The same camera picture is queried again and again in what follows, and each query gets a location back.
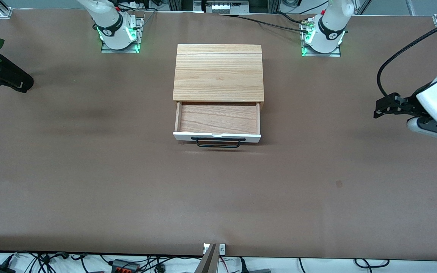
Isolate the white-fronted drawer with handle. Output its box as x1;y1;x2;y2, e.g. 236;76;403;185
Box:
173;102;262;144

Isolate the black metal drawer handle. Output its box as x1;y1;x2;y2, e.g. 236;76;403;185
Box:
191;136;246;149

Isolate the light wooden drawer cabinet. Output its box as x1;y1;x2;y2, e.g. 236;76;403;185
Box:
173;44;266;112

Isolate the black cylindrical vase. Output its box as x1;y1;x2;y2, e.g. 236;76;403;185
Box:
0;51;34;92

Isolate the brown table cover mat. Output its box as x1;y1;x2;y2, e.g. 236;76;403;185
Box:
0;8;437;262

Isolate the grey power strip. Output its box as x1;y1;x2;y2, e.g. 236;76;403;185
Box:
194;0;250;15

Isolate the black and orange connector box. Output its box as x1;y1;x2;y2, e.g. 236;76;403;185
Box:
111;259;140;273

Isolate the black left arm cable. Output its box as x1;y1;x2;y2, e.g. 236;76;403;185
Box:
377;15;437;98

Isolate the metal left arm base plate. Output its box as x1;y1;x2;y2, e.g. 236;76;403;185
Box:
300;19;342;58

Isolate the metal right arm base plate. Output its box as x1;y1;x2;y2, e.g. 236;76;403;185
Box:
101;15;143;54

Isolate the thick black table cable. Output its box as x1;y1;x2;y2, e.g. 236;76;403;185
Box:
222;14;312;34

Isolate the small metal bracket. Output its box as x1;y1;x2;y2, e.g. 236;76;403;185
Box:
203;243;226;255

